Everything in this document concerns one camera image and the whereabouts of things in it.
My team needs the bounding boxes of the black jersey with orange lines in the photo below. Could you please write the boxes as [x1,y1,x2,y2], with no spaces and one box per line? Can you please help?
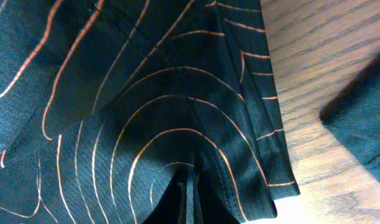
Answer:
[0,0,300,223]

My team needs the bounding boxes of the dark garment at right edge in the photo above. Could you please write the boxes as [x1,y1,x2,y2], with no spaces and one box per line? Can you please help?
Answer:
[319,53,380,184]

